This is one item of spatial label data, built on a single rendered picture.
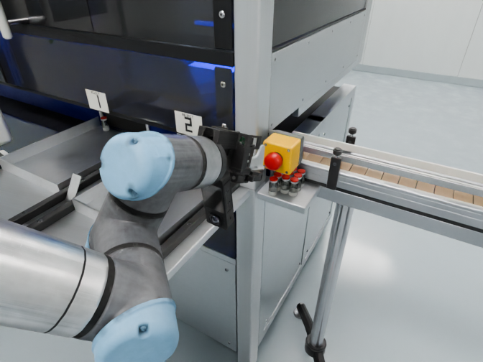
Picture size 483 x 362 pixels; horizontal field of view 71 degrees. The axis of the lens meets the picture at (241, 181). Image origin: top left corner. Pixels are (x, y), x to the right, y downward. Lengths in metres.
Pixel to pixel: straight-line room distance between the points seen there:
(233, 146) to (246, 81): 0.25
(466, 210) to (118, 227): 0.70
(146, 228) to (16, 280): 0.16
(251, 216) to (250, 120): 0.28
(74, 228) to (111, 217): 0.41
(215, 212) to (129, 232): 0.20
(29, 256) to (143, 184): 0.12
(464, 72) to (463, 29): 0.52
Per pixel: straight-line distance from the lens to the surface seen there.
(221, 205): 0.54
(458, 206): 0.86
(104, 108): 1.10
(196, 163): 0.42
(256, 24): 0.71
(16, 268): 0.30
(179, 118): 0.89
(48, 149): 1.20
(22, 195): 1.00
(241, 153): 0.53
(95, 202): 0.89
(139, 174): 0.36
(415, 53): 5.34
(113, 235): 0.41
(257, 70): 0.73
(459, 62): 5.34
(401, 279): 1.98
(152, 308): 0.33
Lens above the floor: 1.37
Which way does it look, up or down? 33 degrees down
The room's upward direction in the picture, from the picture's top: straight up
